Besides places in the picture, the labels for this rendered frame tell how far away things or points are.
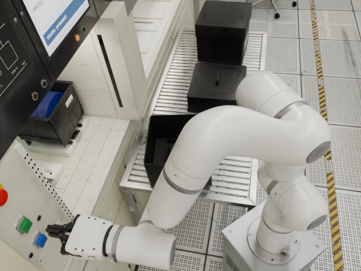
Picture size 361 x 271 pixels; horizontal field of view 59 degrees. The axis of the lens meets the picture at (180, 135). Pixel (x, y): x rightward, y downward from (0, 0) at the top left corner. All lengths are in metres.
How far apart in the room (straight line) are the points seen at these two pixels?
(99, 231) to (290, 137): 0.52
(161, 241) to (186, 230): 1.37
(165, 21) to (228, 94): 0.80
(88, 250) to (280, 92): 0.57
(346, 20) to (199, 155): 3.65
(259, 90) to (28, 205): 0.67
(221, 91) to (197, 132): 1.12
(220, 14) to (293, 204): 1.30
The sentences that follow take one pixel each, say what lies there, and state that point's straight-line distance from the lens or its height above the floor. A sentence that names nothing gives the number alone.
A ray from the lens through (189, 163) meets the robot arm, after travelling 0.56.
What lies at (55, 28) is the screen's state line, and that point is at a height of 1.51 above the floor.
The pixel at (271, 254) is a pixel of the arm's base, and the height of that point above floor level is 0.77.
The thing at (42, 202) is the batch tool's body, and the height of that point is 1.17.
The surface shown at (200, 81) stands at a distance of 1.71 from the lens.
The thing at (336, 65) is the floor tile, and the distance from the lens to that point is 3.40.
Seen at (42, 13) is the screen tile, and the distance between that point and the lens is 0.95.
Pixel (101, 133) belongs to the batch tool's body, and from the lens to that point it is 1.53.
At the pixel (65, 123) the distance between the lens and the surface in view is 1.43.
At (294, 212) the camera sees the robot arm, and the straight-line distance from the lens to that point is 0.93.
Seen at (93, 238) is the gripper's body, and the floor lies 1.23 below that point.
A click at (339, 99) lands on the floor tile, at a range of 3.04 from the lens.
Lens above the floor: 1.96
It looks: 49 degrees down
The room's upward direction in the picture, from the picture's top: 7 degrees counter-clockwise
